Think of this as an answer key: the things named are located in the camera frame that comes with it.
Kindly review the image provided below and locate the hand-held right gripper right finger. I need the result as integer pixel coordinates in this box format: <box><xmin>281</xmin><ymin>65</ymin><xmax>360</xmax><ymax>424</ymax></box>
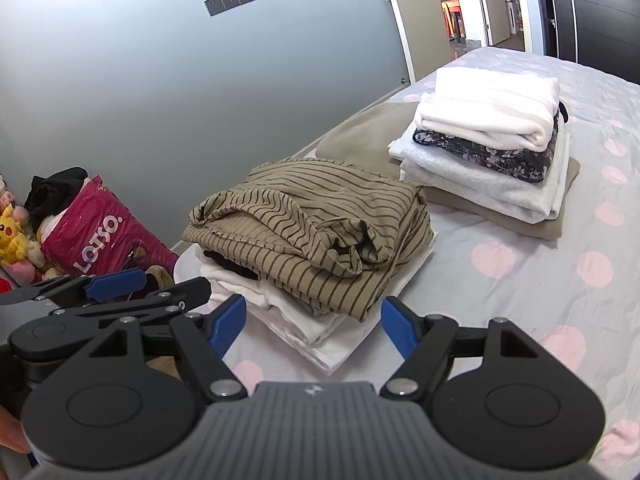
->
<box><xmin>379</xmin><ymin>296</ymin><xmax>545</xmax><ymax>402</ymax></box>

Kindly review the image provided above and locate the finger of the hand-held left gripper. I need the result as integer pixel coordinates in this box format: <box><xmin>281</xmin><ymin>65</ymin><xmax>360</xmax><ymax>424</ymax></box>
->
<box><xmin>50</xmin><ymin>276</ymin><xmax>213</xmax><ymax>324</ymax></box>
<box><xmin>0</xmin><ymin>268</ymin><xmax>147</xmax><ymax>309</ymax></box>

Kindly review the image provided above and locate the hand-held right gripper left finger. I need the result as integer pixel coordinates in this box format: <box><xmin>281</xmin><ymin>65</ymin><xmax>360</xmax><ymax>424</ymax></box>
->
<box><xmin>89</xmin><ymin>294</ymin><xmax>248</xmax><ymax>402</ymax></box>

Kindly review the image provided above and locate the beige striped shirt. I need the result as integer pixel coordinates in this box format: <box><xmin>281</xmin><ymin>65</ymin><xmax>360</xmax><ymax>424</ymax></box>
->
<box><xmin>181</xmin><ymin>157</ymin><xmax>435</xmax><ymax>322</ymax></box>

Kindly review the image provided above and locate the person's left hand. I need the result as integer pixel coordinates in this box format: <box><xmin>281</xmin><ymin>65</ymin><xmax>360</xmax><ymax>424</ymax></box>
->
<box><xmin>0</xmin><ymin>405</ymin><xmax>32</xmax><ymax>456</ymax></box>

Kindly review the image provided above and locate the pink plastic bag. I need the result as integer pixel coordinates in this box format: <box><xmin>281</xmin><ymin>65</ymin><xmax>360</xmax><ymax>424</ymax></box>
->
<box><xmin>39</xmin><ymin>175</ymin><xmax>180</xmax><ymax>278</ymax></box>

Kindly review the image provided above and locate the pink plush toy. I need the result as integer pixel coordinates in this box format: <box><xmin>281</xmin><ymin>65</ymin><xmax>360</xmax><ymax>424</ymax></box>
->
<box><xmin>7</xmin><ymin>240</ymin><xmax>48</xmax><ymax>286</ymax></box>

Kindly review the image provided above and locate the white folded garment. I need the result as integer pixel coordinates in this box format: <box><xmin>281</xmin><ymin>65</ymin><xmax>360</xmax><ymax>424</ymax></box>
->
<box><xmin>197</xmin><ymin>230</ymin><xmax>438</xmax><ymax>375</ymax></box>

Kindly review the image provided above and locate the yellow plush toy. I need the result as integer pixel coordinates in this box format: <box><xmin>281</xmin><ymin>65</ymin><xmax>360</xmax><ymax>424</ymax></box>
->
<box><xmin>0</xmin><ymin>204</ymin><xmax>32</xmax><ymax>265</ymax></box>

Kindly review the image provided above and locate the black cloth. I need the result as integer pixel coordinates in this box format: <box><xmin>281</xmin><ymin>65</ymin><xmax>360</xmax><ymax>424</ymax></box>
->
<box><xmin>24</xmin><ymin>166</ymin><xmax>90</xmax><ymax>231</ymax></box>

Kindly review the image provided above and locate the light grey folded garment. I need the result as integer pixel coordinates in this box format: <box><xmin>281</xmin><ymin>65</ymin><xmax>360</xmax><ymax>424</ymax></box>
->
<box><xmin>388</xmin><ymin>120</ymin><xmax>572</xmax><ymax>225</ymax></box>

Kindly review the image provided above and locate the beige folded knit garment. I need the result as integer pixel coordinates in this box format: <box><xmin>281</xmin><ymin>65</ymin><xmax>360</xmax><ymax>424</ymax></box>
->
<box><xmin>425</xmin><ymin>157</ymin><xmax>582</xmax><ymax>240</ymax></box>

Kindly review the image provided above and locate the beige blanket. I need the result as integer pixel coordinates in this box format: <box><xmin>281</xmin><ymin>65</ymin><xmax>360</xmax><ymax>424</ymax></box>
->
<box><xmin>315</xmin><ymin>101</ymin><xmax>418</xmax><ymax>181</ymax></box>

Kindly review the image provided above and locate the dark floral folded garment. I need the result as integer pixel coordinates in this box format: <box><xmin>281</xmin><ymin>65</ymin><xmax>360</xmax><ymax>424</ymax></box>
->
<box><xmin>412</xmin><ymin>102</ymin><xmax>570</xmax><ymax>183</ymax></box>

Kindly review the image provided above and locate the white folded sweater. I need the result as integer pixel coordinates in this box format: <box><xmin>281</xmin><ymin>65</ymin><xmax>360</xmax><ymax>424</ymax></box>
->
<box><xmin>414</xmin><ymin>67</ymin><xmax>561</xmax><ymax>152</ymax></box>

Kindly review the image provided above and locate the white door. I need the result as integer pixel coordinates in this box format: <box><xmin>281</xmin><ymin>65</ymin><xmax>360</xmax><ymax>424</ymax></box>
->
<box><xmin>377</xmin><ymin>0</ymin><xmax>468</xmax><ymax>83</ymax></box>

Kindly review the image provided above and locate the black wardrobe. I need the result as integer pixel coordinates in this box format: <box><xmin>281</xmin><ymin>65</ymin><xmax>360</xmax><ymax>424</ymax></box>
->
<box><xmin>539</xmin><ymin>0</ymin><xmax>640</xmax><ymax>83</ymax></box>

